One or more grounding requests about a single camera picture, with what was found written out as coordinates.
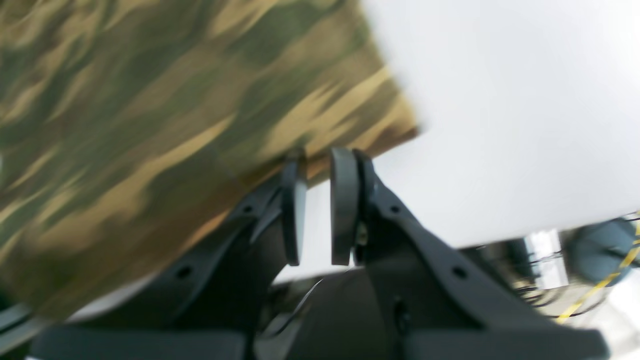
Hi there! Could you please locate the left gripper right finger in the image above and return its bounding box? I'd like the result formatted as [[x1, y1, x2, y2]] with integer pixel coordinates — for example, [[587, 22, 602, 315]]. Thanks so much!
[[330, 148, 610, 360]]

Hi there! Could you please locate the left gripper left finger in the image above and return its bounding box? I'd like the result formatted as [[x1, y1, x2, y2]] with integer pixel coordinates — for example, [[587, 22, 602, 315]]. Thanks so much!
[[30, 159, 307, 360]]

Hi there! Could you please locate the camouflage t-shirt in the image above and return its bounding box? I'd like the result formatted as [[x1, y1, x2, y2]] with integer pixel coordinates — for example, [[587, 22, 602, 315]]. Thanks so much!
[[0, 0, 419, 320]]

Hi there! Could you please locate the yellow cable on floor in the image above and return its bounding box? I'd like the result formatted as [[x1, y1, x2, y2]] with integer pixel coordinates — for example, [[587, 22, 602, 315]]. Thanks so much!
[[556, 220, 640, 323]]

